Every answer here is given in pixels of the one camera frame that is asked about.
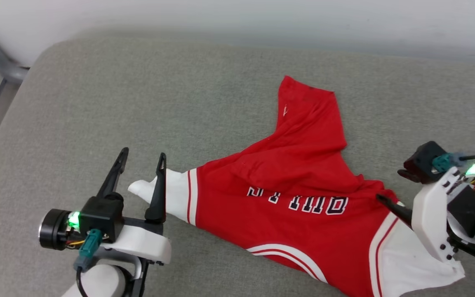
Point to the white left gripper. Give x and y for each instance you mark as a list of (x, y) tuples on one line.
[(142, 245)]

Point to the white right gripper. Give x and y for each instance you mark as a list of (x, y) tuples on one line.
[(431, 218)]

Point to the red white basketball jersey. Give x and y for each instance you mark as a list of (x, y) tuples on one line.
[(295, 173)]

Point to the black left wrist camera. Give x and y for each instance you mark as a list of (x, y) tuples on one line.
[(101, 216)]

